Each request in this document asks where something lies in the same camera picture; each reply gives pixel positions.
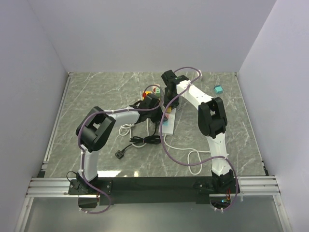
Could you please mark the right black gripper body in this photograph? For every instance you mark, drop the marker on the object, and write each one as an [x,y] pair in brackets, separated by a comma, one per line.
[168,97]

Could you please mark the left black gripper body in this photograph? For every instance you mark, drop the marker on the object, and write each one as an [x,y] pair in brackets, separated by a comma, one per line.
[155,115]

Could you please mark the beige red-socket power strip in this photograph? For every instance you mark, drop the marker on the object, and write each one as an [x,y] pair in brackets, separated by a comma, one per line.
[154,86]

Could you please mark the white multicolour power strip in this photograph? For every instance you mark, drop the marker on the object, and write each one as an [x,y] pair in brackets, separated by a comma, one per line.
[168,123]

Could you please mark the teal USB charger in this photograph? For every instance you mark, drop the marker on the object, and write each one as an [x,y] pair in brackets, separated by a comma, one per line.
[218,89]

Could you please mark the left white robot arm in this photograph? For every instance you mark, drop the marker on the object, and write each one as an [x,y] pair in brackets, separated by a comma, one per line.
[96,128]

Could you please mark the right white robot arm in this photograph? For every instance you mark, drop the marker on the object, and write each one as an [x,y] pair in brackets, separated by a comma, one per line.
[212,123]

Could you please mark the green USB charger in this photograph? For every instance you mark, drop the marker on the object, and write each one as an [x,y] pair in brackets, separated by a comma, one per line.
[157,91]

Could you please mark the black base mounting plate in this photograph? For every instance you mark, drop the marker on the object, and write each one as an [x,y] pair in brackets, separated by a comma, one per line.
[181,189]

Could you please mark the aluminium rail frame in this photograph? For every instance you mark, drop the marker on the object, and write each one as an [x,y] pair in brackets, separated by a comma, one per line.
[257,208]

